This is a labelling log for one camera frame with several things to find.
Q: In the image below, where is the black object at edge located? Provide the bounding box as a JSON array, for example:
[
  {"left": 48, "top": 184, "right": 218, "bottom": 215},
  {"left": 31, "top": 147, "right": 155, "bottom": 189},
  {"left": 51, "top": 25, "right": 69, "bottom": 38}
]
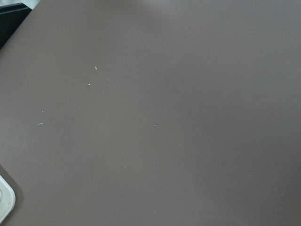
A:
[{"left": 0, "top": 3, "right": 32, "bottom": 48}]

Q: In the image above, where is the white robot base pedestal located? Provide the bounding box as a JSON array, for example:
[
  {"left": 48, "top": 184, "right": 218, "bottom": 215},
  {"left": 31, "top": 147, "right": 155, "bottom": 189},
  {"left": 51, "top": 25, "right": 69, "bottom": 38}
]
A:
[{"left": 0, "top": 176, "right": 16, "bottom": 224}]

